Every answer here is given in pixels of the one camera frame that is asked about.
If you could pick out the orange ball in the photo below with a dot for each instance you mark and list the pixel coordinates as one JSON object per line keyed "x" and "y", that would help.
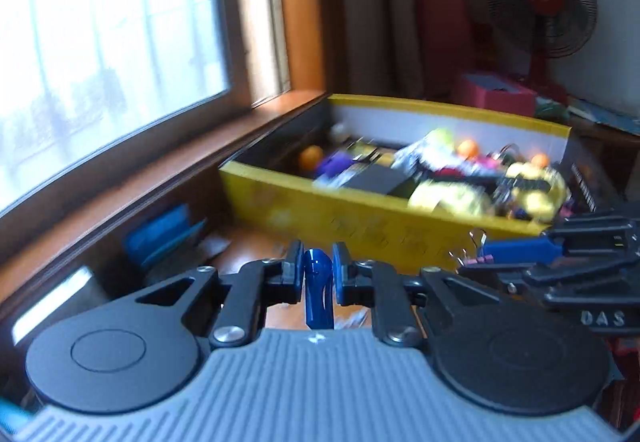
{"x": 312, "y": 158}
{"x": 540, "y": 161}
{"x": 469, "y": 149}

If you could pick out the blue card holder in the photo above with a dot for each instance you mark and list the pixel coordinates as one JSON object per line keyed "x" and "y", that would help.
{"x": 160, "y": 237}

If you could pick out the yellow plush toy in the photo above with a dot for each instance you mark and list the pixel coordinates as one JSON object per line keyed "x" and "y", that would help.
{"x": 537, "y": 194}
{"x": 450, "y": 199}

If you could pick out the blue book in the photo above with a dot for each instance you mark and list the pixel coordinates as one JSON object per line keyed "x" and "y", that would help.
{"x": 605, "y": 114}

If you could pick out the white ball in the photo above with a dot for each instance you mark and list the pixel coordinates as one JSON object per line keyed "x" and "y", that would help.
{"x": 339, "y": 131}

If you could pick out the blue pen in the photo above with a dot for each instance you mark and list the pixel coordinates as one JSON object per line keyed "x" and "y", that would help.
{"x": 317, "y": 282}

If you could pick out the yellow-green fuzzy ball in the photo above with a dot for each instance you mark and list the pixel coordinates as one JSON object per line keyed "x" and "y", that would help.
{"x": 440, "y": 140}

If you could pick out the brown curtain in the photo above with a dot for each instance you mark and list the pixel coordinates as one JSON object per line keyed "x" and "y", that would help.
{"x": 395, "y": 6}

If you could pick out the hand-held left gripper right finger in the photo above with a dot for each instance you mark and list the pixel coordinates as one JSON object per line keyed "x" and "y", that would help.
{"x": 341, "y": 274}

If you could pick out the black box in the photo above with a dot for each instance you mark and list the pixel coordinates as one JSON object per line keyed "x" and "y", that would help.
{"x": 375, "y": 178}

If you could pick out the pink binder clip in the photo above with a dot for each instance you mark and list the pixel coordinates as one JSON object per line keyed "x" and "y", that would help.
{"x": 472, "y": 257}

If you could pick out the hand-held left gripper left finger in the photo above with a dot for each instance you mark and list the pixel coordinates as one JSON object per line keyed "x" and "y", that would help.
{"x": 295, "y": 272}

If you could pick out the purple toy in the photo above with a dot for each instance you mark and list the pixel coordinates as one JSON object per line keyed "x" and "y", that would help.
{"x": 335, "y": 167}

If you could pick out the white carton box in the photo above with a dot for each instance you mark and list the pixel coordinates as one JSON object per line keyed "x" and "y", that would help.
{"x": 50, "y": 304}

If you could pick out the wooden window sill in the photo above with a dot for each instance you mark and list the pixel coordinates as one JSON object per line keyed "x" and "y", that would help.
{"x": 175, "y": 161}

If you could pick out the window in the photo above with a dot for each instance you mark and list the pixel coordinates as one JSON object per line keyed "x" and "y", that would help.
{"x": 110, "y": 46}

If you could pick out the red box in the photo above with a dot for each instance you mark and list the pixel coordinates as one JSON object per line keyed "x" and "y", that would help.
{"x": 495, "y": 94}

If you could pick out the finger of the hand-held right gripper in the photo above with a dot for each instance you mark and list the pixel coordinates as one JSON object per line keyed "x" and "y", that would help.
{"x": 500, "y": 277}
{"x": 520, "y": 249}

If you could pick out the yellow cardboard box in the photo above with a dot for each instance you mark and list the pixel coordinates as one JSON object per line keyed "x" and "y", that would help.
{"x": 300, "y": 202}

